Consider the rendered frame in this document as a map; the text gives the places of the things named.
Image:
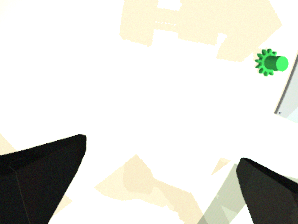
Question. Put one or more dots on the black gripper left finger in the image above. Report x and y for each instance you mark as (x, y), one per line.
(34, 181)

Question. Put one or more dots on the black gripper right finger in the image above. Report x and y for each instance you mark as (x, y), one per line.
(270, 197)

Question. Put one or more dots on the green gear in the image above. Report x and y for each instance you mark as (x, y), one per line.
(269, 62)

